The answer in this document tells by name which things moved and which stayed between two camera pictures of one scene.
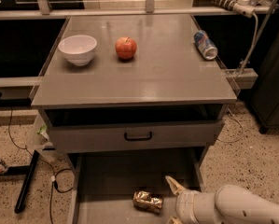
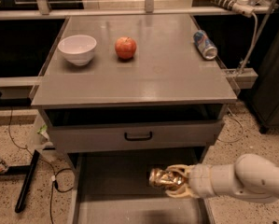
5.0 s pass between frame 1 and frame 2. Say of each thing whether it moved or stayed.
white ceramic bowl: stayed
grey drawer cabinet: stayed
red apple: stayed
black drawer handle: stayed
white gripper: moved
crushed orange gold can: moved
